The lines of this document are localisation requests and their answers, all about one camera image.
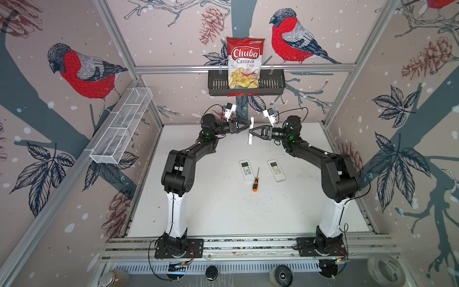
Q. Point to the metal lidded jar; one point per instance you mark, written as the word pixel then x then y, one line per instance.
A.
pixel 115 278

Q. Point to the clear tape roll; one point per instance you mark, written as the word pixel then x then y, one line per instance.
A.
pixel 386 271

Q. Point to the black wall basket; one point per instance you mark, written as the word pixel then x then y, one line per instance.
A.
pixel 270 84

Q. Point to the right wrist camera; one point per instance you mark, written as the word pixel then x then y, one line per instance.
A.
pixel 271 114

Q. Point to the orange black screwdriver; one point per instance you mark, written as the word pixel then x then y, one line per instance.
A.
pixel 256 182

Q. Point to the white remote control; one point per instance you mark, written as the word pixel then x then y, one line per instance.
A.
pixel 250 136
pixel 246 170
pixel 276 170

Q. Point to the Chuba cassava chips bag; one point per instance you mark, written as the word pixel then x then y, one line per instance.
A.
pixel 244 62

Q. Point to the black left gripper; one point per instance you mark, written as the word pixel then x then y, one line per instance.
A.
pixel 233 128

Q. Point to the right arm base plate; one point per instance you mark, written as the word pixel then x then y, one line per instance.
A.
pixel 304 247

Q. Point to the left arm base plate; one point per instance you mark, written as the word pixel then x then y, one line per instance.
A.
pixel 190 248

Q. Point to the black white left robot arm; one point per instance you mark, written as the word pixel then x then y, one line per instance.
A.
pixel 179 176

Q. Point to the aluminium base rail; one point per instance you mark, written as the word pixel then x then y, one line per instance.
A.
pixel 230 248

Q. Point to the white wire mesh basket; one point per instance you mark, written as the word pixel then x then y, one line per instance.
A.
pixel 114 142

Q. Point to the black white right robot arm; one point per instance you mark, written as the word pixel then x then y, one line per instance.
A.
pixel 338 176

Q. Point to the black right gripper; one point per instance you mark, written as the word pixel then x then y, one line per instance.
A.
pixel 266 133

